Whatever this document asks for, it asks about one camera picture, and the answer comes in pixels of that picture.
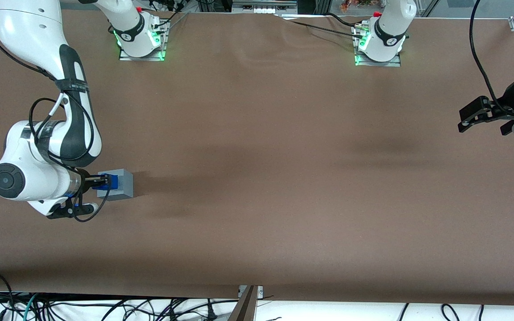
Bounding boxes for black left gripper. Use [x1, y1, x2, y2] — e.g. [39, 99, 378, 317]
[458, 76, 514, 136]

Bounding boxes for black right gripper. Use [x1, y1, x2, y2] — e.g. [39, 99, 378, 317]
[78, 169, 110, 193]

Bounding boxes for blue plastic part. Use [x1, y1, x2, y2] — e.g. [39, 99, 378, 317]
[99, 174, 119, 193]

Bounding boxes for gray cube base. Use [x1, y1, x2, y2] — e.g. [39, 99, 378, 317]
[96, 168, 134, 201]

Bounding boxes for brown table cover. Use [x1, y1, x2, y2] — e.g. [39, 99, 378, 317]
[0, 8, 514, 306]

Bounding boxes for white power strip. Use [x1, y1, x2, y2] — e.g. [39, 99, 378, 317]
[238, 5, 280, 14]

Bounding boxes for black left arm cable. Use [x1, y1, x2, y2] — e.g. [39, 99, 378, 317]
[470, 0, 507, 112]

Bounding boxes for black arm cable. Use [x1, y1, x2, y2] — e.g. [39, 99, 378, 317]
[470, 0, 507, 112]
[0, 0, 111, 223]

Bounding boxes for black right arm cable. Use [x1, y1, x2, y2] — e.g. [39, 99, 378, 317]
[0, 0, 111, 223]

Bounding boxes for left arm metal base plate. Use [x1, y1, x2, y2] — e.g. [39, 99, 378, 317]
[354, 22, 402, 67]

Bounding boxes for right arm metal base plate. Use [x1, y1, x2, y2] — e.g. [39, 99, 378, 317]
[119, 13, 167, 62]

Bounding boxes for teal floor cable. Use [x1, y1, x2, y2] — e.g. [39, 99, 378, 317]
[20, 293, 40, 321]

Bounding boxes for black base supply cable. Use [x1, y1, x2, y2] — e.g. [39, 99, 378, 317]
[326, 12, 365, 29]
[277, 16, 362, 38]

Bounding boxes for black right base cable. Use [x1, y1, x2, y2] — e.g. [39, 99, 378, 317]
[152, 0, 191, 36]

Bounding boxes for grey beam with metal bracket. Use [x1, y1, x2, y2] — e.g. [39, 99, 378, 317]
[228, 285, 264, 321]

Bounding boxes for looped black floor cable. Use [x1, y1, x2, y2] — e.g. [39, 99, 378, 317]
[441, 304, 462, 321]

